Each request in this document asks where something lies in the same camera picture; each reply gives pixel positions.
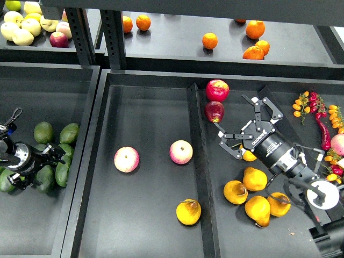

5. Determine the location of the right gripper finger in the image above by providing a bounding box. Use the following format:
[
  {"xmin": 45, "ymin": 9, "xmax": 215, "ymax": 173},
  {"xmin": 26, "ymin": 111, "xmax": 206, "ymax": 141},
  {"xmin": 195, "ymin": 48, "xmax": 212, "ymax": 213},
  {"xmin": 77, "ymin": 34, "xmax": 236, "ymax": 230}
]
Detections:
[
  {"xmin": 213, "ymin": 122, "xmax": 253, "ymax": 160},
  {"xmin": 241, "ymin": 94, "xmax": 283, "ymax": 134}
]

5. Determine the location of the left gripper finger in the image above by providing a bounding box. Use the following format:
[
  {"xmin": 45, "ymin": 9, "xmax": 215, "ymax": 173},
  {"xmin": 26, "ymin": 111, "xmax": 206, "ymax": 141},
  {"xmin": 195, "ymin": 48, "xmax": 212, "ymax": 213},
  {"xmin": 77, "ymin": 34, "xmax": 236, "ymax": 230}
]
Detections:
[
  {"xmin": 7, "ymin": 173, "xmax": 34, "ymax": 190},
  {"xmin": 40, "ymin": 144, "xmax": 66, "ymax": 164}
]

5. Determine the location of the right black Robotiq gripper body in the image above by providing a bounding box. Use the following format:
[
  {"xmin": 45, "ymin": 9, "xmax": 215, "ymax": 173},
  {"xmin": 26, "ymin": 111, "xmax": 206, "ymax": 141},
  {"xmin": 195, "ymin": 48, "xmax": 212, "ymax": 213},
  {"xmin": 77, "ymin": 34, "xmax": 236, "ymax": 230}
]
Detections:
[{"xmin": 241, "ymin": 120, "xmax": 306, "ymax": 175}]

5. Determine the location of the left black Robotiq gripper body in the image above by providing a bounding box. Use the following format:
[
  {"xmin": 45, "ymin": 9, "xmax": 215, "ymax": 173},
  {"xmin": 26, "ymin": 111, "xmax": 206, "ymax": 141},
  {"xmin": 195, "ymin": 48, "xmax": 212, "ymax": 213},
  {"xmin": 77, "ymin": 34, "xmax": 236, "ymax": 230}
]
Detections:
[{"xmin": 10, "ymin": 142, "xmax": 47, "ymax": 178}]

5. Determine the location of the dark green avocado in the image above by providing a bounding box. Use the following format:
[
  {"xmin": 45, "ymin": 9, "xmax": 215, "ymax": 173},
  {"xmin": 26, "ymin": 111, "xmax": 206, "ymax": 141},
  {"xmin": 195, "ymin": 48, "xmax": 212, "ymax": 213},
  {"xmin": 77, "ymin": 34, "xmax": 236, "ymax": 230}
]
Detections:
[{"xmin": 35, "ymin": 165, "xmax": 55, "ymax": 194}]

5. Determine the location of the yellow pear with brown top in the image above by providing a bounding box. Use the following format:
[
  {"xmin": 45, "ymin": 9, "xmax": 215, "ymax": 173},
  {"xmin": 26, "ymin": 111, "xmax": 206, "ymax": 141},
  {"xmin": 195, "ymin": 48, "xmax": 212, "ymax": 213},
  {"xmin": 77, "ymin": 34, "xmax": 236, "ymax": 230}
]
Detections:
[{"xmin": 176, "ymin": 199, "xmax": 202, "ymax": 226}]

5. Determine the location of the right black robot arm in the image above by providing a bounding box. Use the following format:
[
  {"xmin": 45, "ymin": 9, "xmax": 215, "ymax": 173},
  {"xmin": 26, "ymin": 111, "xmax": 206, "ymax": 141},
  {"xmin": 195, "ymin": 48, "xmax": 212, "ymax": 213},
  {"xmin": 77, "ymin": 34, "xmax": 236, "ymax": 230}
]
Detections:
[{"xmin": 215, "ymin": 95, "xmax": 343, "ymax": 257}]

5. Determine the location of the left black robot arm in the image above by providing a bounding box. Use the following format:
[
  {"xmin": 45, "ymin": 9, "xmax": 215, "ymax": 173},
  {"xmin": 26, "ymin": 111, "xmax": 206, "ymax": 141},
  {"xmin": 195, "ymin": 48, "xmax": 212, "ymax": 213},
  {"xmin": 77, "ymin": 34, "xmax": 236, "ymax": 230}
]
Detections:
[{"xmin": 1, "ymin": 107, "xmax": 66, "ymax": 190}]

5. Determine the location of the yellow pear with stem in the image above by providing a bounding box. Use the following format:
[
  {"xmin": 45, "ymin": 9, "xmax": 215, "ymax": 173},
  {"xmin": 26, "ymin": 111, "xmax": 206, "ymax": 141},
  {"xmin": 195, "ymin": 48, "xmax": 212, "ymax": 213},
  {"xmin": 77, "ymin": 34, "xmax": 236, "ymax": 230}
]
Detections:
[{"xmin": 237, "ymin": 144, "xmax": 257, "ymax": 162}]

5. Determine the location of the green avocado middle right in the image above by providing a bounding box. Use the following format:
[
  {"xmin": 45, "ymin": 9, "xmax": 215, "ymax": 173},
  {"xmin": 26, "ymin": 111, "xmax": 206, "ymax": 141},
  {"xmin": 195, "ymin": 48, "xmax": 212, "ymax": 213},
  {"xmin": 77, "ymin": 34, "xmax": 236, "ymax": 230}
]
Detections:
[{"xmin": 59, "ymin": 143, "xmax": 74, "ymax": 159}]

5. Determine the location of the dark avocado centre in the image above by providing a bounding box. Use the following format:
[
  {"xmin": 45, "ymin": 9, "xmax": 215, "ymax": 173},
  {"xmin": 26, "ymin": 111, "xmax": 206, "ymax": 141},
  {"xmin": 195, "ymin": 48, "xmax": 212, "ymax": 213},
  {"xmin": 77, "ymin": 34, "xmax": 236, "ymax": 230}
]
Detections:
[{"xmin": 35, "ymin": 144, "xmax": 46, "ymax": 152}]

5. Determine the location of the green avocado lower right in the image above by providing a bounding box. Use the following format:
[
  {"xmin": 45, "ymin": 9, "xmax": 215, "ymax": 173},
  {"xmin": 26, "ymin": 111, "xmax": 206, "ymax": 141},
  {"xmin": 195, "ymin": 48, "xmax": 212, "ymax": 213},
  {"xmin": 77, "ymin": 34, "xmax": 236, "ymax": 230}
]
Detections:
[{"xmin": 55, "ymin": 155, "xmax": 71, "ymax": 188}]

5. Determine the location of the round green avocado top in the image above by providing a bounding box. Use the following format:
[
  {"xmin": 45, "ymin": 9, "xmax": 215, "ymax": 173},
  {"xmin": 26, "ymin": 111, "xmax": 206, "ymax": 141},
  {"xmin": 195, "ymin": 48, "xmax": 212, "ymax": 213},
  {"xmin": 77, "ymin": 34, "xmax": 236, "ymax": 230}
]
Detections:
[{"xmin": 34, "ymin": 121, "xmax": 54, "ymax": 144}]

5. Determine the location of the green avocado upper right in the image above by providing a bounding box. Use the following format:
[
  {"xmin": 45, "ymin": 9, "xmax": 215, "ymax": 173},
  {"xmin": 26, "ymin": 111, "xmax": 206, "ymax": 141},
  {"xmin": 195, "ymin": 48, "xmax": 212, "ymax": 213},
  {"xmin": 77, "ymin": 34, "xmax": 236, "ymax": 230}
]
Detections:
[{"xmin": 59, "ymin": 123, "xmax": 80, "ymax": 145}]

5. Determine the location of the yellow pear middle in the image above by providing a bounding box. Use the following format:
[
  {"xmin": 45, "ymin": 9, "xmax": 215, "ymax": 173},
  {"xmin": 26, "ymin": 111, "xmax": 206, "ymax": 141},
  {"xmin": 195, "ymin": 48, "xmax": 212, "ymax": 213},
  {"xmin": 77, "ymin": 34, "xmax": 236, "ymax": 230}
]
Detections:
[{"xmin": 242, "ymin": 167, "xmax": 268, "ymax": 192}]

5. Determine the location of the yellow pear curled stem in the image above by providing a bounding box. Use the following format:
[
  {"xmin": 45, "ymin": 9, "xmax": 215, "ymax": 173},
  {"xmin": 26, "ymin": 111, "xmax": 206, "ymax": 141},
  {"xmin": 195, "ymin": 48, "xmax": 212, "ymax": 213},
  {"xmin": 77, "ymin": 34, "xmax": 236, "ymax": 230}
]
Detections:
[{"xmin": 223, "ymin": 180, "xmax": 248, "ymax": 205}]

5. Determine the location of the yellow pear right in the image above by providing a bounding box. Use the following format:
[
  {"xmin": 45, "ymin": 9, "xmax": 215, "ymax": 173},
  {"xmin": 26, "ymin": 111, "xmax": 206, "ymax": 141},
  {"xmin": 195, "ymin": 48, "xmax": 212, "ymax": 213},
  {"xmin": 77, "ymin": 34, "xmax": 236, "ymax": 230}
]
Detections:
[{"xmin": 267, "ymin": 192, "xmax": 291, "ymax": 217}]

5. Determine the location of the yellow pear bottom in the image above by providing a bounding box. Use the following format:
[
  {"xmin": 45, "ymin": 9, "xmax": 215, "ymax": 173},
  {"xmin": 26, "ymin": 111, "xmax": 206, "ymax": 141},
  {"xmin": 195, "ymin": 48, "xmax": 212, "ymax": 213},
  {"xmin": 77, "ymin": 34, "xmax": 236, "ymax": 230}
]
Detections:
[{"xmin": 245, "ymin": 196, "xmax": 270, "ymax": 228}]

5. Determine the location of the black tray divider right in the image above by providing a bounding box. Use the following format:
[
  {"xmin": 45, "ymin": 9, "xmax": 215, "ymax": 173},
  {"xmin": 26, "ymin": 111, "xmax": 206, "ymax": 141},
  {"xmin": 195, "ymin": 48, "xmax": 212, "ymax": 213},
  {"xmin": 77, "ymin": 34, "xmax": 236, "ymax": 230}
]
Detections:
[{"xmin": 257, "ymin": 85, "xmax": 344, "ymax": 216}]

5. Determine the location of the orange cherry tomato bunch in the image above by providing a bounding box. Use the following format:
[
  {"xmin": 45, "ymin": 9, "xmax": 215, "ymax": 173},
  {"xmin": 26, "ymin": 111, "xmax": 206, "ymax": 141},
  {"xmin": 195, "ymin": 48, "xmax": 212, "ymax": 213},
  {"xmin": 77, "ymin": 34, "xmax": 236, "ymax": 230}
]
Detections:
[{"xmin": 292, "ymin": 91, "xmax": 311, "ymax": 125}]

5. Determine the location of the red cherry tomato bunch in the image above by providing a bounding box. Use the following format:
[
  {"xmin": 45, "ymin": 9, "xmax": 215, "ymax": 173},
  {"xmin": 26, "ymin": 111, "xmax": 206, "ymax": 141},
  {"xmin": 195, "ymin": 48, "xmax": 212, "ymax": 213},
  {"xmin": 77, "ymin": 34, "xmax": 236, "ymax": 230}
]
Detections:
[{"xmin": 309, "ymin": 92, "xmax": 327, "ymax": 119}]

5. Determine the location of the black left tray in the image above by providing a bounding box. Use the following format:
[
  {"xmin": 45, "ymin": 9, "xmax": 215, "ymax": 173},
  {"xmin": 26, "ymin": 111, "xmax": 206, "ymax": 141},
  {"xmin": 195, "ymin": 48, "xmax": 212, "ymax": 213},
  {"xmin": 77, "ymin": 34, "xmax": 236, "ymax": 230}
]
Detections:
[{"xmin": 1, "ymin": 62, "xmax": 99, "ymax": 257}]

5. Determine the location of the black tray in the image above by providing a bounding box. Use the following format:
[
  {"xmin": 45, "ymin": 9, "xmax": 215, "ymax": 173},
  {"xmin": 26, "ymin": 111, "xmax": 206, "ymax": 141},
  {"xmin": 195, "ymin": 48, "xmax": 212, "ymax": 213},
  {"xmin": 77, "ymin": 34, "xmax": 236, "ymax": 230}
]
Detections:
[
  {"xmin": 1, "ymin": 62, "xmax": 99, "ymax": 257},
  {"xmin": 60, "ymin": 69, "xmax": 344, "ymax": 258}
]

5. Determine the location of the red chili pepper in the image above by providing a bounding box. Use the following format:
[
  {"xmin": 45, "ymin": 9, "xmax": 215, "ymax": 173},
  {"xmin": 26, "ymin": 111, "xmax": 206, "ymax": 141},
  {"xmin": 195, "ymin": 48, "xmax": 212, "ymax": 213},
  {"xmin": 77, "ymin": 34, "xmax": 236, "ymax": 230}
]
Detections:
[{"xmin": 315, "ymin": 112, "xmax": 331, "ymax": 151}]

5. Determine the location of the dark red apple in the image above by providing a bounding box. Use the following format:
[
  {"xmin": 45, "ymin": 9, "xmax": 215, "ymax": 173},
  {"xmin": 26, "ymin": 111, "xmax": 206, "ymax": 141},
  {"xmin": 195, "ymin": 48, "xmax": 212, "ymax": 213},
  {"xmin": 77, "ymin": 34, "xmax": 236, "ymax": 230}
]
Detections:
[{"xmin": 204, "ymin": 101, "xmax": 225, "ymax": 123}]

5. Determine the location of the pink apple centre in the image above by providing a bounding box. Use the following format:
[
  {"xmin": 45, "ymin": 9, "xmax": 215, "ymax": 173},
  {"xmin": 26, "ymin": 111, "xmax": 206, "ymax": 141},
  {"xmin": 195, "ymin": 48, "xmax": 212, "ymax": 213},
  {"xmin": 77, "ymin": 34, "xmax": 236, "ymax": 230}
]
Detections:
[{"xmin": 169, "ymin": 140, "xmax": 193, "ymax": 164}]

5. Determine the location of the pink apple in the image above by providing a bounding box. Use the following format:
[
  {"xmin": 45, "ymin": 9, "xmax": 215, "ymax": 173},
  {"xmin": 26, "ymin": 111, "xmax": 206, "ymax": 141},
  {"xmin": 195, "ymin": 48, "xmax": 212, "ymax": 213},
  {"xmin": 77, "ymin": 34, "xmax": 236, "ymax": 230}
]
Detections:
[
  {"xmin": 114, "ymin": 146, "xmax": 140, "ymax": 173},
  {"xmin": 169, "ymin": 140, "xmax": 193, "ymax": 164}
]

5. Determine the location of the pink peach right edge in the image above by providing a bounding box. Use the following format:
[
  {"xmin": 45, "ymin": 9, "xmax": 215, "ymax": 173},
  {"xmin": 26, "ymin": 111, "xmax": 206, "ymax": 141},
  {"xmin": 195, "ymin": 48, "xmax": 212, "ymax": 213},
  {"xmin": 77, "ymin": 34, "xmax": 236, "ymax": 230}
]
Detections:
[{"xmin": 331, "ymin": 134, "xmax": 344, "ymax": 156}]

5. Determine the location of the mixed cherry tomatoes lower right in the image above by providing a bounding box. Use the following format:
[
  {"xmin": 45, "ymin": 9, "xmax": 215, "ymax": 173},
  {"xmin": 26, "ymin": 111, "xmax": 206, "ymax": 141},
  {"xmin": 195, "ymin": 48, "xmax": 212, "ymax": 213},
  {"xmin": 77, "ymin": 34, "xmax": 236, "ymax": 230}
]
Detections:
[{"xmin": 322, "ymin": 148, "xmax": 343, "ymax": 185}]

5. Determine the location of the bright red apple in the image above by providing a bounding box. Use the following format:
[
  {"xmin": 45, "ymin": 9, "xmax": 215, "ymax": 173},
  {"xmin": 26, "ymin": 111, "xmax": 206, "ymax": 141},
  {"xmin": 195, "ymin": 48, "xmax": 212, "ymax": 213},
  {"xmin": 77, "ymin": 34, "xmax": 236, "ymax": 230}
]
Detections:
[{"xmin": 205, "ymin": 79, "xmax": 230, "ymax": 102}]

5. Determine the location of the orange front right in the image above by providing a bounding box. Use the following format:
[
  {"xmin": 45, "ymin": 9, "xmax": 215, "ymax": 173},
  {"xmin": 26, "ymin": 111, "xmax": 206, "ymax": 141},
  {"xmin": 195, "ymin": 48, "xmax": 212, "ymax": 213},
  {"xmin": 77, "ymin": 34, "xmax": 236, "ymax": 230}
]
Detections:
[{"xmin": 242, "ymin": 46, "xmax": 264, "ymax": 60}]

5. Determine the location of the orange small right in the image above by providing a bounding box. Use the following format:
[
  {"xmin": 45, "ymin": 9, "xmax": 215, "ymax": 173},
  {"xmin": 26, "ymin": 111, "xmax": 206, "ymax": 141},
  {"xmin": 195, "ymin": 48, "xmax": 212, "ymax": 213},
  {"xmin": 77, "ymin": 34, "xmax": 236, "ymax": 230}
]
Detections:
[{"xmin": 255, "ymin": 40, "xmax": 270, "ymax": 56}]

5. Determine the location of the pink apple left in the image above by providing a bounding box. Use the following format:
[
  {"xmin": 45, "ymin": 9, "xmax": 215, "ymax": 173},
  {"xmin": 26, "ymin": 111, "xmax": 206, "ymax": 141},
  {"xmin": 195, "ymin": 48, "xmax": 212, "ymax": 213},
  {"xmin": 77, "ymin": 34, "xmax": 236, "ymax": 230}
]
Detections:
[{"xmin": 114, "ymin": 146, "xmax": 140, "ymax": 173}]

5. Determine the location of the black centre tray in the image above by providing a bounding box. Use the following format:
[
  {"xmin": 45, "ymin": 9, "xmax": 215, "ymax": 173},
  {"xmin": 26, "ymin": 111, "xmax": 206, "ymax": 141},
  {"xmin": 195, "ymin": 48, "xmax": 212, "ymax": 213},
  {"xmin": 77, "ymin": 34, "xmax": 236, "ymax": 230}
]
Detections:
[{"xmin": 60, "ymin": 69, "xmax": 344, "ymax": 258}]

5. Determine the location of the large orange right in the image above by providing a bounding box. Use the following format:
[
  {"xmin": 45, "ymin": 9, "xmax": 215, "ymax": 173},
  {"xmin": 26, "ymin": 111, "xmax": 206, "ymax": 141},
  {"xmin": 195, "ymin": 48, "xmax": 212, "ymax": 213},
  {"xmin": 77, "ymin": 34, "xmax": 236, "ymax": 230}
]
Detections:
[{"xmin": 246, "ymin": 20, "xmax": 266, "ymax": 40}]

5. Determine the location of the orange centre shelf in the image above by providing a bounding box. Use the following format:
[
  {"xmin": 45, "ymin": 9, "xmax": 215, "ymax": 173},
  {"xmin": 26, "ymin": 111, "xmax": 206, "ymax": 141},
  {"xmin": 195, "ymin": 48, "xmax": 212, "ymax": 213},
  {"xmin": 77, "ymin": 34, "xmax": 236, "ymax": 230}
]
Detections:
[{"xmin": 202, "ymin": 32, "xmax": 218, "ymax": 50}]

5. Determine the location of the red apple on shelf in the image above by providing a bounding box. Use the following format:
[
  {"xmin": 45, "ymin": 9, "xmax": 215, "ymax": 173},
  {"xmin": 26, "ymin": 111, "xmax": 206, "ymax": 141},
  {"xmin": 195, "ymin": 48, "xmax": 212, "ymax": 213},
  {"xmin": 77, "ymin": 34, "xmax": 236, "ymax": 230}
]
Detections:
[{"xmin": 49, "ymin": 32, "xmax": 69, "ymax": 48}]

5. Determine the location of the pale yellow apple front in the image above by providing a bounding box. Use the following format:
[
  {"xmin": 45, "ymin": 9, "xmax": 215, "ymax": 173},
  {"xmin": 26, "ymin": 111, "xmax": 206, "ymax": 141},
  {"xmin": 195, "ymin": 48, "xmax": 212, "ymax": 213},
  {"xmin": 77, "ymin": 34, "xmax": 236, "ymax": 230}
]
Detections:
[{"xmin": 12, "ymin": 28, "xmax": 34, "ymax": 46}]

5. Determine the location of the pink peach on shelf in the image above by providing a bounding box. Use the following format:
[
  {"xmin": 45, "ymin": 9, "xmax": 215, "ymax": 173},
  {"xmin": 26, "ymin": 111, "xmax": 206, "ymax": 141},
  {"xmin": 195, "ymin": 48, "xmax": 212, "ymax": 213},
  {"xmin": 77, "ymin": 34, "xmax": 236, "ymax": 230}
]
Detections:
[{"xmin": 56, "ymin": 21, "xmax": 72, "ymax": 39}]

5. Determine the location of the orange tomato string right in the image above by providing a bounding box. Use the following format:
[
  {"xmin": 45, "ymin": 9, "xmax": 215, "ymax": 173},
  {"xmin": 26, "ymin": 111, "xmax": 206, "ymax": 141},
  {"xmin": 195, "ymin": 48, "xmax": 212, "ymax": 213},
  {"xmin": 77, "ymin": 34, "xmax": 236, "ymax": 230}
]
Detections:
[{"xmin": 327, "ymin": 104, "xmax": 344, "ymax": 134}]

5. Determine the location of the black shelf post left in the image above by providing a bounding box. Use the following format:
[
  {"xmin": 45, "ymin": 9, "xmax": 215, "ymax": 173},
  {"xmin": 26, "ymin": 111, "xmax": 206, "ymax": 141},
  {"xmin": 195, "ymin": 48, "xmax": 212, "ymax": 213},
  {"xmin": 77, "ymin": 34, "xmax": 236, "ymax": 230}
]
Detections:
[{"xmin": 64, "ymin": 8, "xmax": 96, "ymax": 66}]

